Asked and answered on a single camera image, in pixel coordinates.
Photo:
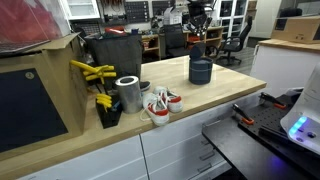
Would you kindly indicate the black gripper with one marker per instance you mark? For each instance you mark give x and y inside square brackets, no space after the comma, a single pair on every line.
[198,11]

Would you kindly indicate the dark grey lidded container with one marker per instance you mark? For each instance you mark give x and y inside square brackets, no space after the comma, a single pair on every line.
[200,71]

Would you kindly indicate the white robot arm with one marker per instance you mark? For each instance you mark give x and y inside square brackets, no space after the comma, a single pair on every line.
[306,110]

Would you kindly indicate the black mesh desk chair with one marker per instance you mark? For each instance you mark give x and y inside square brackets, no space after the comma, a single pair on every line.
[175,40]

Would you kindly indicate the white desktop machine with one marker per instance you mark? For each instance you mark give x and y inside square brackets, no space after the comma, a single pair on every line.
[172,16]

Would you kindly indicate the black office chair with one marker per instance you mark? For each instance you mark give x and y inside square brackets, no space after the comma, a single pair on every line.
[235,41]

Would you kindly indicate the wooden shelf unit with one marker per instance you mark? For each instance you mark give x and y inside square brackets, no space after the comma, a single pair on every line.
[153,41]

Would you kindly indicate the white red sneaker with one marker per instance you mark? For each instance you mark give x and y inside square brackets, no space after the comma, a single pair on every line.
[171,100]
[156,111]

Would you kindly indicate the dark slip-on shoe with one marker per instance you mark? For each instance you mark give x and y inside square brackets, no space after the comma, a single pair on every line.
[145,86]

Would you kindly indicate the red flat item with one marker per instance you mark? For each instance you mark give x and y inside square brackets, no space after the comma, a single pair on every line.
[115,30]

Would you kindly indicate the dark grey fabric bin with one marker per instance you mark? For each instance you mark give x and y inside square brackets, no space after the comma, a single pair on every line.
[115,56]

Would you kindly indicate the white side counter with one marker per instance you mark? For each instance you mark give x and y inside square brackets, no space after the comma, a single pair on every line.
[283,66]

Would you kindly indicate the brown cardboard box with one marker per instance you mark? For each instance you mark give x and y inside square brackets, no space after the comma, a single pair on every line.
[296,30]

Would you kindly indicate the orange black clamp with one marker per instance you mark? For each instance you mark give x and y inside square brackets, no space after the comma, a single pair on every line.
[271,100]
[242,115]

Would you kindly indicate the silver metal cylinder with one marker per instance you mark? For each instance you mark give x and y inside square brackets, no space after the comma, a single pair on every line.
[129,96]

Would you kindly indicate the white drawer cabinet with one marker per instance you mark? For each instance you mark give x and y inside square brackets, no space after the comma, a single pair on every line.
[173,146]

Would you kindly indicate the black perforated board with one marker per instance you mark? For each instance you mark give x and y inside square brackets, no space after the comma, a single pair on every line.
[266,130]

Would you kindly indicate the black tool holder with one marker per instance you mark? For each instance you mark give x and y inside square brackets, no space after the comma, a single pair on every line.
[110,118]

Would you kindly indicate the large cardboard box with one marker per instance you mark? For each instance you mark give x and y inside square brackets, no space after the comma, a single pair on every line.
[50,66]

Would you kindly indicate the clear red storage bin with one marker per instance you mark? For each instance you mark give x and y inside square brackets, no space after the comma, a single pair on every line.
[30,23]

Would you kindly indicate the black wall parts organiser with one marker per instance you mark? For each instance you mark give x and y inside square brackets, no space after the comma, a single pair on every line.
[136,11]

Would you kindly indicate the white wall cabinet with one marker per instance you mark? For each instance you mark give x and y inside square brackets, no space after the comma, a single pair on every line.
[80,9]

